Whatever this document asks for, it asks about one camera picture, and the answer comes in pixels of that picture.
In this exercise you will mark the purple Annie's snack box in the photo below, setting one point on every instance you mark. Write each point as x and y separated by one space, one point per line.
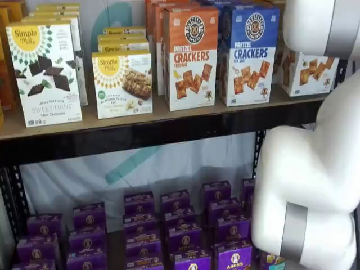
44 225
87 261
87 240
89 216
33 265
37 247

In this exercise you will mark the black metal shelf frame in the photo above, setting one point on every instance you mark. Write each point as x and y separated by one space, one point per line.
140 136

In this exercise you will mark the purple Annie's box brown label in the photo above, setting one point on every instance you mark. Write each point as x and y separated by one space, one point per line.
216 191
223 209
233 258
233 229

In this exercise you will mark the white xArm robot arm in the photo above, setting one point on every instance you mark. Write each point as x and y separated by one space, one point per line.
309 168

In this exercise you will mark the yellow orange snack box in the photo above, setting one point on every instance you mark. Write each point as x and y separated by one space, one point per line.
17 11

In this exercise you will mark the orange cheddar pretzel crackers box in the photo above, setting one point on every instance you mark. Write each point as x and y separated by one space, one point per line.
191 55
159 69
149 16

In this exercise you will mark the Simple Mills almond bars box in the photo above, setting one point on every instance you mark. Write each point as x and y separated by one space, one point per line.
123 38
123 47
123 31
123 83

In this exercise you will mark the wooden shelf board with crackers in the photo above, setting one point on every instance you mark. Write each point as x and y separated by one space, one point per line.
90 119

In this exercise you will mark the tall orange snack box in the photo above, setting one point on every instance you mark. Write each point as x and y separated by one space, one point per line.
5 84

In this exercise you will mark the white backdrop with teal logo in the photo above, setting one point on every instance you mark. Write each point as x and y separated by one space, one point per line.
70 182

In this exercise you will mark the small orange box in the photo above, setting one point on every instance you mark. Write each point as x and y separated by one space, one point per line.
1 117

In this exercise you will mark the white-fronted pretzel crackers box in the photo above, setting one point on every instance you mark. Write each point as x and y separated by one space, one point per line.
312 76

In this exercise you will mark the Simple Mills Sweet Thins box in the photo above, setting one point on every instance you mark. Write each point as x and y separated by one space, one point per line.
44 75
81 69
56 11
59 6

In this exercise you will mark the purple Annie's boxes group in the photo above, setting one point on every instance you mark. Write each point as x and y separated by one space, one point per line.
115 249

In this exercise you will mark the purple Annie's box teal label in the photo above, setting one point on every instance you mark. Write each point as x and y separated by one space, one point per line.
271 261
247 194

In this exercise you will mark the purple Annie's box orange label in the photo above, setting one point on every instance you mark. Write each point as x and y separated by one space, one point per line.
175 200
143 249
139 203
185 236
140 225
180 215
192 260
143 265

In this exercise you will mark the blue sea salt pretzel crackers box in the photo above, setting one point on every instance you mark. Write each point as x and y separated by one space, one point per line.
250 56
213 2

